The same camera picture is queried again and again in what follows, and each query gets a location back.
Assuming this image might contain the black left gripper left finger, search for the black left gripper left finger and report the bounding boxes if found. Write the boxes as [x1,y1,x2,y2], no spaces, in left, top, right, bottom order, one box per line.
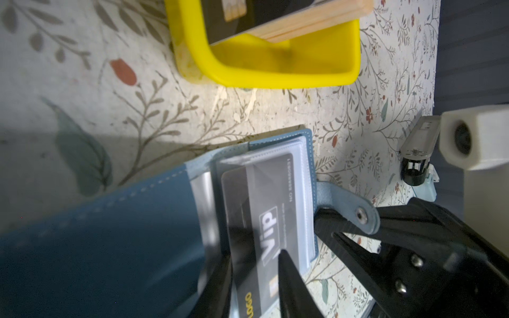
[188,254,233,318]

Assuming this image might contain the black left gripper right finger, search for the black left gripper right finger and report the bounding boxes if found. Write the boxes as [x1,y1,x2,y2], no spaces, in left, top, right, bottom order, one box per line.
[278,250,324,318]

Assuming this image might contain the yellow plastic card tray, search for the yellow plastic card tray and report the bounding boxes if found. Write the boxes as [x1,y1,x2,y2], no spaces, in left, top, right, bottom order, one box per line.
[164,1,361,90]

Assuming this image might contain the blue leather card holder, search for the blue leather card holder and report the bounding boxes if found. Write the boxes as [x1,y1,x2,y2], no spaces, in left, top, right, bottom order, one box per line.
[1,129,380,317]

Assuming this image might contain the black VIP credit card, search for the black VIP credit card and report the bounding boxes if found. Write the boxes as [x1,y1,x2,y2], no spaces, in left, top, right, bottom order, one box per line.
[221,153,299,317]

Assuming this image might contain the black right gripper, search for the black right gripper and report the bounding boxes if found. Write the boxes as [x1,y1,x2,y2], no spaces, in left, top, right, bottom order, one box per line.
[314,198,508,317]

